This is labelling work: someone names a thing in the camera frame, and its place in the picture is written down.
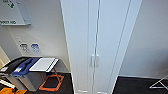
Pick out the white wardrobe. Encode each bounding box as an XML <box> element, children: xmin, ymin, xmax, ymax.
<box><xmin>60</xmin><ymin>0</ymin><xmax>143</xmax><ymax>94</ymax></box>

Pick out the grey bin body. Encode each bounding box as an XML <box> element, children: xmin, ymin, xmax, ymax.
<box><xmin>13</xmin><ymin>70</ymin><xmax>46</xmax><ymax>92</ymax></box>

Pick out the grey metal rack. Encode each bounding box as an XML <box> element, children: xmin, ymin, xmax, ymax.
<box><xmin>148</xmin><ymin>73</ymin><xmax>168</xmax><ymax>90</ymax></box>

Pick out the orange floor object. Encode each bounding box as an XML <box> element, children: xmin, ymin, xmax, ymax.
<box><xmin>0</xmin><ymin>87</ymin><xmax>28</xmax><ymax>94</ymax></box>

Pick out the white door handle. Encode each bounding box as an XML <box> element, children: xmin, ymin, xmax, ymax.
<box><xmin>95</xmin><ymin>54</ymin><xmax>101</xmax><ymax>68</ymax></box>
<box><xmin>90</xmin><ymin>54</ymin><xmax>96</xmax><ymax>68</ymax></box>

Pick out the wall sign with blue print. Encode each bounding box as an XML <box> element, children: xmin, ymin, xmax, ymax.
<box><xmin>30</xmin><ymin>42</ymin><xmax>42</xmax><ymax>54</ymax></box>

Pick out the orange metal frame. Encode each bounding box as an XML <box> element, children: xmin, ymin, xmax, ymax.
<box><xmin>38</xmin><ymin>68</ymin><xmax>65</xmax><ymax>92</ymax></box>

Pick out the white wall switch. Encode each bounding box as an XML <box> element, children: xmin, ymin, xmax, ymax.
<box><xmin>15</xmin><ymin>36</ymin><xmax>22</xmax><ymax>44</ymax></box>

